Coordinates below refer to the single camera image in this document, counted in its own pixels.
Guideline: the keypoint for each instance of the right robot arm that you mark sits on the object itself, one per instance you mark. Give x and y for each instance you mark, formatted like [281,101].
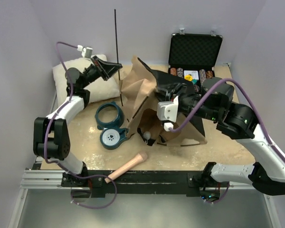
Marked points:
[240,122]

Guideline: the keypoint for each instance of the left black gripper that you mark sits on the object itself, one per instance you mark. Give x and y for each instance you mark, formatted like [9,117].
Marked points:
[108,69]

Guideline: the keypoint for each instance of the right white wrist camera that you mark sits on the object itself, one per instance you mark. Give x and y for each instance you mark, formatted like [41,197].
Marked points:
[167,112]

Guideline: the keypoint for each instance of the tan fabric pet tent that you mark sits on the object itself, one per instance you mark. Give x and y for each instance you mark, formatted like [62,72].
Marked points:
[140,107]

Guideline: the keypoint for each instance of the white pompom toy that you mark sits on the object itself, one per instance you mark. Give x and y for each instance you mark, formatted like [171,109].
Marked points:
[146,136]

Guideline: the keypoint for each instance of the beige plastic handle toy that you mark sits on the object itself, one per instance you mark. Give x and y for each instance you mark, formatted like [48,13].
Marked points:
[139,158]

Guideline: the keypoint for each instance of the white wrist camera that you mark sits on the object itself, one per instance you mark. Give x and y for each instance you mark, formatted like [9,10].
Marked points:
[167,112]
[86,52]

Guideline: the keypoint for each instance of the teal double pet bowl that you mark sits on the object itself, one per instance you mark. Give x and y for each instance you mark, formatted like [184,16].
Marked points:
[112,135]

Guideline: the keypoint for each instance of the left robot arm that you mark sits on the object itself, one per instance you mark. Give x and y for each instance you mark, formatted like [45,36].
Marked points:
[51,138]

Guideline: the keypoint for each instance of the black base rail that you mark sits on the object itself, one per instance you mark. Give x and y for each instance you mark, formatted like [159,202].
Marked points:
[188,183]

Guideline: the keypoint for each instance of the aluminium frame rail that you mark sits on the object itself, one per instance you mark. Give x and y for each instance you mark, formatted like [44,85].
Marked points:
[34,178]

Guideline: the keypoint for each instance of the black poker chip case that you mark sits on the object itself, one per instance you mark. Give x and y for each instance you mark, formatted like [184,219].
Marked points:
[193,56]

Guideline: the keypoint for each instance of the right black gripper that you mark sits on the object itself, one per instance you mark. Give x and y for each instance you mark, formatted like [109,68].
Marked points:
[171,90]

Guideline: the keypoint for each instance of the black tent pole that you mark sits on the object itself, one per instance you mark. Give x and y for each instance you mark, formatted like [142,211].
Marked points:
[117,53]

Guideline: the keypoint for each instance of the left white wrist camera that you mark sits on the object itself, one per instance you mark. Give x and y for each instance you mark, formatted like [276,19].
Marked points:
[86,52]

